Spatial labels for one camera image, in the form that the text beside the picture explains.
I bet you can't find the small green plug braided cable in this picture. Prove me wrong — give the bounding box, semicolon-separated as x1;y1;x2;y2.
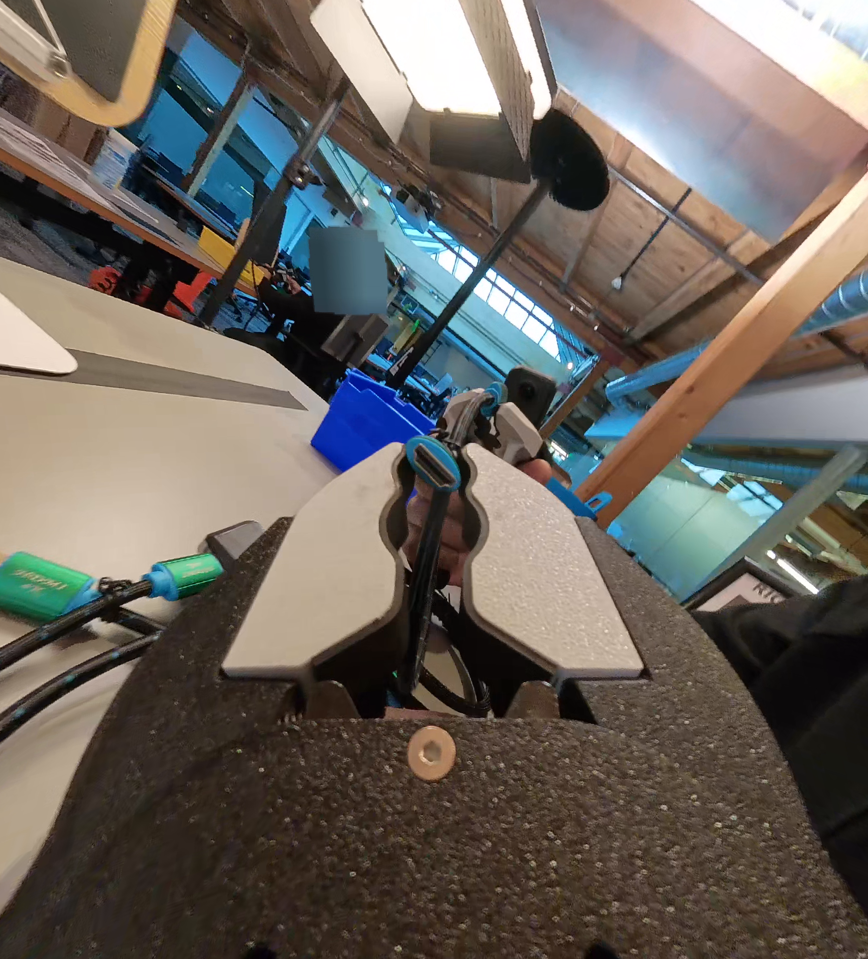
0;553;227;701

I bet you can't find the person's black clothed torso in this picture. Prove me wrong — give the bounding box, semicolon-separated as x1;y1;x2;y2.
692;562;868;959

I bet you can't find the wooden beam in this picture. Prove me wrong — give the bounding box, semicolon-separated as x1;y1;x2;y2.
576;131;868;529

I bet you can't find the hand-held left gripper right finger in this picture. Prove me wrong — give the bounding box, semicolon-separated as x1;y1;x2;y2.
460;442;646;694

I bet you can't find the black cable with blue collar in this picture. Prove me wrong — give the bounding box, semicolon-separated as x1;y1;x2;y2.
471;384;506;451

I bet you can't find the black braided cable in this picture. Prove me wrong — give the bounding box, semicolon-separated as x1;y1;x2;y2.
0;633;165;784

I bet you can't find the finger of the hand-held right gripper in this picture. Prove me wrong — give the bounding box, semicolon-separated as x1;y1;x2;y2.
443;395;482;443

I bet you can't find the yellow box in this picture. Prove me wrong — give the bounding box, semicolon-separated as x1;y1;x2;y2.
198;227;251;274

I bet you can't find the black light stand pole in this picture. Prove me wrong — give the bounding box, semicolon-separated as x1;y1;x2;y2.
385;180;555;391

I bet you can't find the silver air duct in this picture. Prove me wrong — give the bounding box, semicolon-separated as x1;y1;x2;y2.
605;251;868;409

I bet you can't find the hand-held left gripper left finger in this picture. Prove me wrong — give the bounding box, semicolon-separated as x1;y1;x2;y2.
220;442;414;698

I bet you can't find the person's right hand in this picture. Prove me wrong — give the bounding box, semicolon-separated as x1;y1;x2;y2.
403;459;556;589

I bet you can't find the wood edged grey board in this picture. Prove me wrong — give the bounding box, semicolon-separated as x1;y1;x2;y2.
0;0;180;128

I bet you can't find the blue plastic clip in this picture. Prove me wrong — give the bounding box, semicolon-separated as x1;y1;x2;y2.
546;479;613;519

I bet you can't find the led light panel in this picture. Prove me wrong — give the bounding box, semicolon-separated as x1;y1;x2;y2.
310;0;559;185

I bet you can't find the black cable with blue plug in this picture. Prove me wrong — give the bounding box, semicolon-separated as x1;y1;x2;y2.
393;437;466;701

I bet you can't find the long wooden workbench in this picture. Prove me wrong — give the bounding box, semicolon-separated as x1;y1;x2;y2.
0;123;255;293

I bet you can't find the blue plastic bin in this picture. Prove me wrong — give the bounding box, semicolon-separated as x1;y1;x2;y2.
310;367;436;475

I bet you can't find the red stool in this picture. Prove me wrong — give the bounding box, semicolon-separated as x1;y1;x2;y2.
89;262;214;316

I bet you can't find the large green plug braided cable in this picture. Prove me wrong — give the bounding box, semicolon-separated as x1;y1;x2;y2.
0;545;169;638

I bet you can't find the silver usb hub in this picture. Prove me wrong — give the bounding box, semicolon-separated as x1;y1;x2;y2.
205;520;264;561

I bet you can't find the black round light mount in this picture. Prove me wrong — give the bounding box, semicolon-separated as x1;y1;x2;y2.
527;108;612;212

